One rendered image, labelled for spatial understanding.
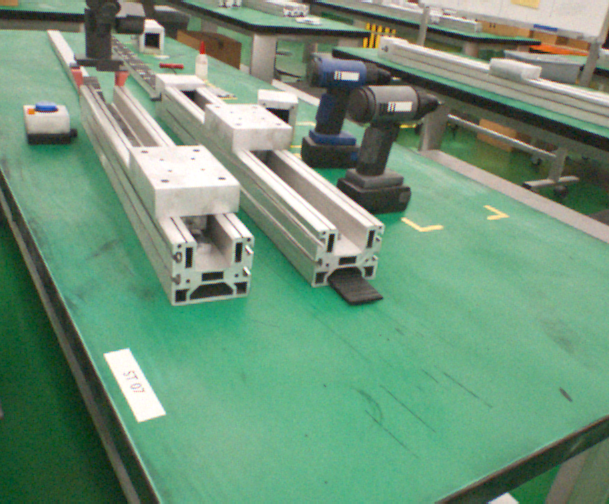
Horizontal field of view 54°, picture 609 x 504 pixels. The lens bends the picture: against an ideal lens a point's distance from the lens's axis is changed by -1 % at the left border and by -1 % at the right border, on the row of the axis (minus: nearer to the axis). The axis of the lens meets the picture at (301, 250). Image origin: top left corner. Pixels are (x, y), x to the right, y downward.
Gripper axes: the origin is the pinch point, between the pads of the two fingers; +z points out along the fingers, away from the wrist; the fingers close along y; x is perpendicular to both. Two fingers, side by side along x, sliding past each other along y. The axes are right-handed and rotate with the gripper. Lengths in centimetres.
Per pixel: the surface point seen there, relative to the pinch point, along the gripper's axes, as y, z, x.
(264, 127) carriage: 19, -8, -53
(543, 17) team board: 275, -21, 129
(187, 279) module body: -4, 2, -84
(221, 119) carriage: 13.0, -7.7, -46.9
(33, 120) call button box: -15.9, -0.3, -20.8
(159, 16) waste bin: 134, 33, 467
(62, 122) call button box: -10.6, 0.1, -20.8
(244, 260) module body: 3, -1, -85
